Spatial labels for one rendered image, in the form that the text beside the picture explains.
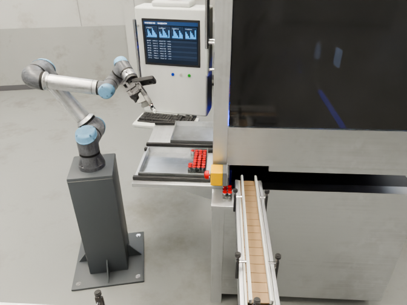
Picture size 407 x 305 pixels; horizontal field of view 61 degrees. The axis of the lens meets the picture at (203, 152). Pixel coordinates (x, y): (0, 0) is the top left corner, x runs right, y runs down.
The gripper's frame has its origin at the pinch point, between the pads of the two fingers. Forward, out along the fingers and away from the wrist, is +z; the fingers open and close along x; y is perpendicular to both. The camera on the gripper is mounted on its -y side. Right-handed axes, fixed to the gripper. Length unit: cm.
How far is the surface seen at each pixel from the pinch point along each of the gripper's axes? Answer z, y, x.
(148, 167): 18.9, 20.8, -19.0
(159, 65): -59, -15, -51
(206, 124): -2, -19, -55
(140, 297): 63, 76, -74
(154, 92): -54, -1, -65
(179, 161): 23.0, 6.0, -26.2
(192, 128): -4, -10, -52
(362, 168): 80, -64, -20
